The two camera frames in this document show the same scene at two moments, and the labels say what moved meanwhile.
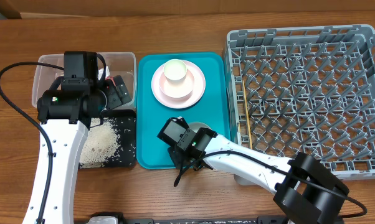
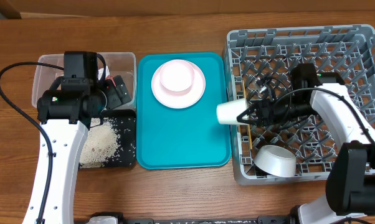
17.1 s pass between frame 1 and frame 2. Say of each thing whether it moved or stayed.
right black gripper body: moved
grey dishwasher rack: stayed
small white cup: moved
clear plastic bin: stayed
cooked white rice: stayed
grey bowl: moved
